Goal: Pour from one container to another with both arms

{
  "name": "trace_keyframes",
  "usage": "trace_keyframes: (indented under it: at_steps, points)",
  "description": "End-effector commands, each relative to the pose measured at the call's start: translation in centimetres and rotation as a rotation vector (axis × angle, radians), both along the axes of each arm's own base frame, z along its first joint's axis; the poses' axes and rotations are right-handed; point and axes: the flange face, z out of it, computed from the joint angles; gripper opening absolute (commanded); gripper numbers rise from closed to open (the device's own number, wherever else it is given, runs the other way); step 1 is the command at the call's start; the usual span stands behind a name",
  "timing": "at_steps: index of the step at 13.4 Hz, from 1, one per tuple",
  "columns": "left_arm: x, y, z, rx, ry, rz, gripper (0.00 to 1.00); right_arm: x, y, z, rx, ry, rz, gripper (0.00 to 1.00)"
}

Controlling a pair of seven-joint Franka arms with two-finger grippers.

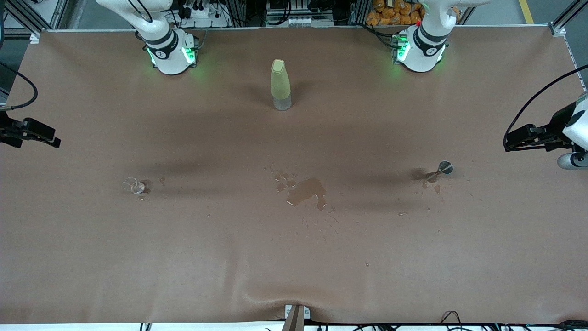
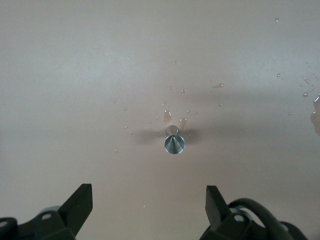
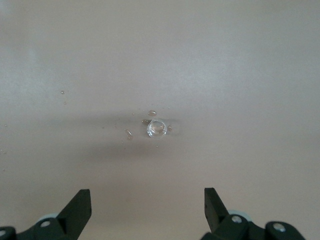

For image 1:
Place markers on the clear glass measuring beaker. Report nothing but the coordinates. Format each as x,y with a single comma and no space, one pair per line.
134,185

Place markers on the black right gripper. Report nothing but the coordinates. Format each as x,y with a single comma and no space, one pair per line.
6,129

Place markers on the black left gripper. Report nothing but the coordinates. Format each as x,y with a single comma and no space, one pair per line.
556,125

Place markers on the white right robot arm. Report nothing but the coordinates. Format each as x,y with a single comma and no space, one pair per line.
167,55

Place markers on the small spilled liquid puddle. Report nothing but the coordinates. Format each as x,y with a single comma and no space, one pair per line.
434,187

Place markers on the stainless steel jigger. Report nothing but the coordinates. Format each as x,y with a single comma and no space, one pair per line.
444,168

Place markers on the orange round items pile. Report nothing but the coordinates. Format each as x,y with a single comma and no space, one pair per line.
395,11

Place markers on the white power strip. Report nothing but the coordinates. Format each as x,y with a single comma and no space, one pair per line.
202,14

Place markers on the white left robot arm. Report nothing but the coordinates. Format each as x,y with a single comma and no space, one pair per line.
420,55

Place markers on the yellow-green shaker bottle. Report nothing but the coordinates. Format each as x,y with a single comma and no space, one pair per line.
280,85

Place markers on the brown table mat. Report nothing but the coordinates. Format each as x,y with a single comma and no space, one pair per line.
294,257

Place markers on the large spilled liquid puddle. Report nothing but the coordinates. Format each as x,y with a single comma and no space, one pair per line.
305,189

